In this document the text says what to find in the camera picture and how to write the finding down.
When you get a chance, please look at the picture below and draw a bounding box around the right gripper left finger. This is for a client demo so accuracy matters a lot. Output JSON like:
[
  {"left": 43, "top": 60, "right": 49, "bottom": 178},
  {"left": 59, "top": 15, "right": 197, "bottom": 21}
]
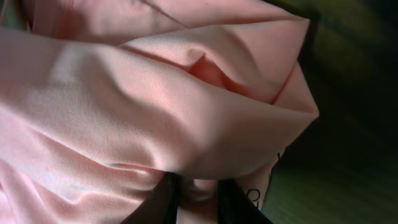
[{"left": 121, "top": 172, "right": 180, "bottom": 224}]

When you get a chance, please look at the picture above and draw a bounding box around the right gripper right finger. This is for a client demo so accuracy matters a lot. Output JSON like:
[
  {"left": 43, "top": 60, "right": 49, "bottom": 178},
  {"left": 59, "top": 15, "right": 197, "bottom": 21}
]
[{"left": 217, "top": 179, "right": 272, "bottom": 224}]

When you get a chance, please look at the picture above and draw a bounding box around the pink t-shirt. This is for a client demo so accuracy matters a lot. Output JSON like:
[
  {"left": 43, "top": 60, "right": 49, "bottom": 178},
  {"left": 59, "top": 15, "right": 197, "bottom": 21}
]
[{"left": 1, "top": 1, "right": 318, "bottom": 223}]

